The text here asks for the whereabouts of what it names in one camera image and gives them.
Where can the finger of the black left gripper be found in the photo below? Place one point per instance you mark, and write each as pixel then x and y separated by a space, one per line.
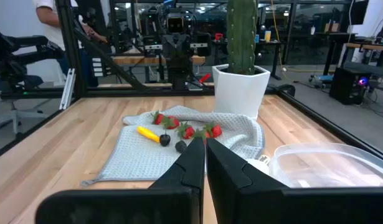
pixel 170 46
pixel 184 46

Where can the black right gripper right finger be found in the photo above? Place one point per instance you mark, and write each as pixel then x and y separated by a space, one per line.
pixel 241 202

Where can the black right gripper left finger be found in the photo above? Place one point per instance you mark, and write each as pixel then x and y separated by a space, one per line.
pixel 178 202

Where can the dark toy blackberry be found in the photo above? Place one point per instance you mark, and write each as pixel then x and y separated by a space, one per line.
pixel 180 147

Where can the dark toy plum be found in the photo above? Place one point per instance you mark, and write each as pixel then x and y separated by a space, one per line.
pixel 165 140

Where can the yellow toy lemon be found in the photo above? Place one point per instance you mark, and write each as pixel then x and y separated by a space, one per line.
pixel 147 133

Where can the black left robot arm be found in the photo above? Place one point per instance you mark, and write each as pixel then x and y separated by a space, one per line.
pixel 178 73

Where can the clear plastic tupperware container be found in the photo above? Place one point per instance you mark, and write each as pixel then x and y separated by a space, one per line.
pixel 319 168

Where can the small red object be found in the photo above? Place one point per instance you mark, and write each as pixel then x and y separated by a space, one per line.
pixel 219 36

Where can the red hand tool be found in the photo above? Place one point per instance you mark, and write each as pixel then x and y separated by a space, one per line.
pixel 205 77

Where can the green cactus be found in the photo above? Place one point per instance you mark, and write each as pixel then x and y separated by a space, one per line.
pixel 241 37

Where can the grey waffle cloth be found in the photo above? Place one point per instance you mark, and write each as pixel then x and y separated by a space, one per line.
pixel 138 161

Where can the white plant pot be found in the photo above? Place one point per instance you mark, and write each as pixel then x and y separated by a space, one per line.
pixel 241 93

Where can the yellow cup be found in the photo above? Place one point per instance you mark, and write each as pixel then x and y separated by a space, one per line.
pixel 267 35

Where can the white aluminium extrusion bar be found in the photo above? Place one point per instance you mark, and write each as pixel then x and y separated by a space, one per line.
pixel 68 90

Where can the person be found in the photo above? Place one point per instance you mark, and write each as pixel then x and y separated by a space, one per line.
pixel 51 25

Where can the black standing desk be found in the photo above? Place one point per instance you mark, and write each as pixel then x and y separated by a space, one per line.
pixel 334 34

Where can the black computer tower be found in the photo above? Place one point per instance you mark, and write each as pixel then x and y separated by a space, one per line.
pixel 347 87

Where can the black office chair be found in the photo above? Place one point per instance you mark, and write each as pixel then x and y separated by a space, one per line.
pixel 10 62

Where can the wooden top desk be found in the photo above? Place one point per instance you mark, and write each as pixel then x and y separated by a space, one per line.
pixel 371 46

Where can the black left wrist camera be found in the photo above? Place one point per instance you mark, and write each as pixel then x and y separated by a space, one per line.
pixel 175 25

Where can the black aluminium table frame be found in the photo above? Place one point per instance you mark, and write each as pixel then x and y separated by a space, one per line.
pixel 71 46

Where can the black wall monitor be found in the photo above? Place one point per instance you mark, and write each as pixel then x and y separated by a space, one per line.
pixel 359 12

